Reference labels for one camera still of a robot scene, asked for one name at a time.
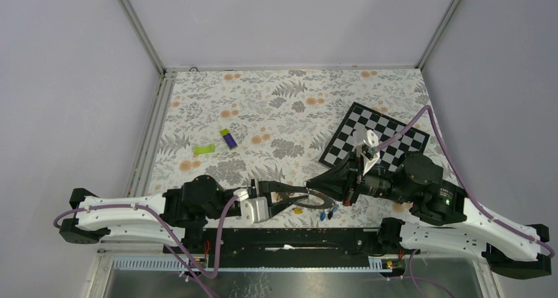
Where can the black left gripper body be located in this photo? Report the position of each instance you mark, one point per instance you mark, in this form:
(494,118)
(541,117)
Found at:
(258,193)

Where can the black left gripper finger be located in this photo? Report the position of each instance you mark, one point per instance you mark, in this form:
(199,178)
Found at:
(280,206)
(269,187)

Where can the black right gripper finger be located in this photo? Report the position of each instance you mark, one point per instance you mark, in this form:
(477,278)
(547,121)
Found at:
(338,179)
(329,199)

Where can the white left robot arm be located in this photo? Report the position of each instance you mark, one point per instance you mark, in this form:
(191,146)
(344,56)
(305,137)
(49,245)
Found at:
(163,216)

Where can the green marker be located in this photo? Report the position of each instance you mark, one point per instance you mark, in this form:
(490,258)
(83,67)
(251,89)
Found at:
(201,150)

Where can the black front rail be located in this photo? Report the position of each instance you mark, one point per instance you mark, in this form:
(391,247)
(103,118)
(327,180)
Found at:
(353,240)

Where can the purple yellow marker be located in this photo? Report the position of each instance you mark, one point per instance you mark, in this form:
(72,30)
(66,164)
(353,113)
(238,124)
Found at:
(228,138)

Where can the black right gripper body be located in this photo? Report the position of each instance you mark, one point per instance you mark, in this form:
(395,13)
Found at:
(374,181)

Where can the black white chessboard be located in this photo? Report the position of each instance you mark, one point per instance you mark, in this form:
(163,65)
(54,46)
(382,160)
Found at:
(360,116)

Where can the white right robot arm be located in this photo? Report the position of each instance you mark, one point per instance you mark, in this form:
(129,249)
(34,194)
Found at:
(448,220)

